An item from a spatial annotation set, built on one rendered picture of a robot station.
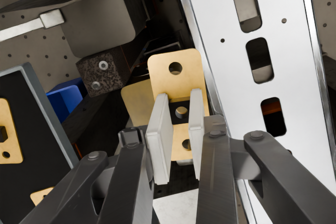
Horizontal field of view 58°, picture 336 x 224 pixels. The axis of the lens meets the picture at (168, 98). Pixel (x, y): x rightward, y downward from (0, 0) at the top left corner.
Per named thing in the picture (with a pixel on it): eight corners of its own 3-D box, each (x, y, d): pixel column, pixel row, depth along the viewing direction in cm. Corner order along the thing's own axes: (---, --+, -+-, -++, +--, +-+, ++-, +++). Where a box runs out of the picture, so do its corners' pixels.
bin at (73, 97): (103, 109, 85) (94, 123, 76) (71, 119, 86) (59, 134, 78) (87, 73, 81) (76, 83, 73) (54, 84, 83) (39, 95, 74)
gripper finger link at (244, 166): (205, 157, 13) (274, 150, 13) (202, 115, 18) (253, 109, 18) (209, 186, 14) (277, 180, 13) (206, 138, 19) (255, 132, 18)
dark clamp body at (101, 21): (160, 13, 75) (138, 40, 39) (116, 29, 77) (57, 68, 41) (150, -16, 73) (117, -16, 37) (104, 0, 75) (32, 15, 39)
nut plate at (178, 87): (214, 154, 24) (216, 162, 22) (166, 159, 24) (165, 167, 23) (199, 46, 21) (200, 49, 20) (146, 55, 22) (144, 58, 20)
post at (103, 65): (153, 37, 77) (124, 87, 39) (134, 43, 78) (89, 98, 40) (146, 18, 75) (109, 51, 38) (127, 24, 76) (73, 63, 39)
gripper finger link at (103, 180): (149, 193, 14) (88, 200, 14) (158, 144, 19) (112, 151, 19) (143, 165, 14) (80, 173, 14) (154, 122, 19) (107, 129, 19)
